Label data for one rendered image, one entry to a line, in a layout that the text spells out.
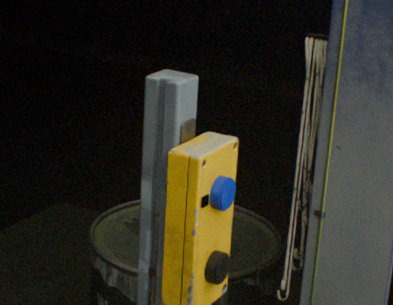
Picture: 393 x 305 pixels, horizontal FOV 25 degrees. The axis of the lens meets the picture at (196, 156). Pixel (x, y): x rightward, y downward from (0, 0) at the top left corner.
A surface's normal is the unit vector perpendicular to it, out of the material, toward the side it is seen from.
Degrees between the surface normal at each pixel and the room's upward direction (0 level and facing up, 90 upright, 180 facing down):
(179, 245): 90
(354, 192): 90
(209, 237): 90
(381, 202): 90
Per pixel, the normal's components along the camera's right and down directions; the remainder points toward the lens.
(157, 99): 0.87, 0.22
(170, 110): -0.50, 0.26
